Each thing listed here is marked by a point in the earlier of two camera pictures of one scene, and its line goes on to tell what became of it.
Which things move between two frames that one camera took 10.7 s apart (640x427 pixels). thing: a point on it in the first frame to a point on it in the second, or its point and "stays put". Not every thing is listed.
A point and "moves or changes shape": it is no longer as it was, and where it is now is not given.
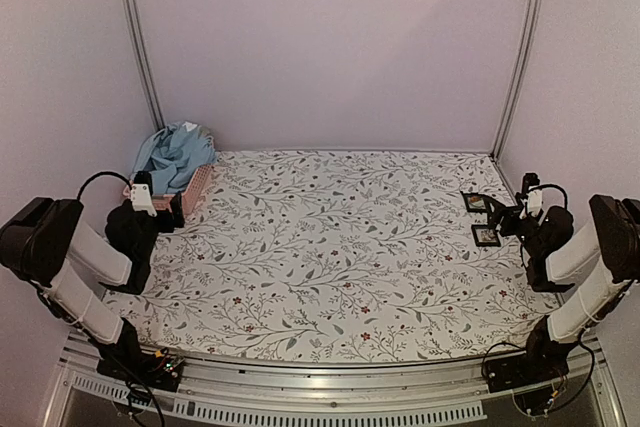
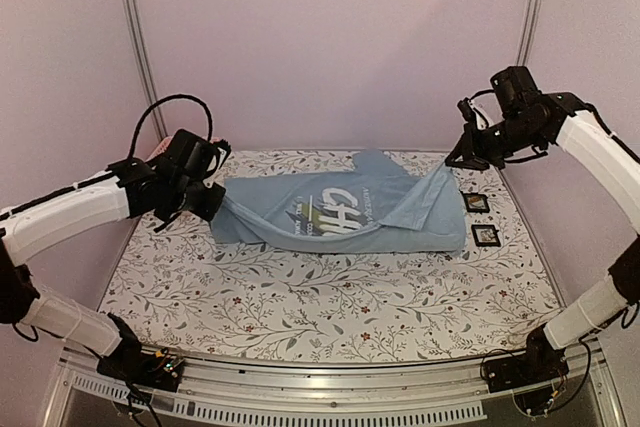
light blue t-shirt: (174, 156) moves or changes shape
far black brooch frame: (475, 203) stays put
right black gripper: (512, 214) to (471, 137)
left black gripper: (168, 224) to (207, 211)
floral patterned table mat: (339, 256) stays put
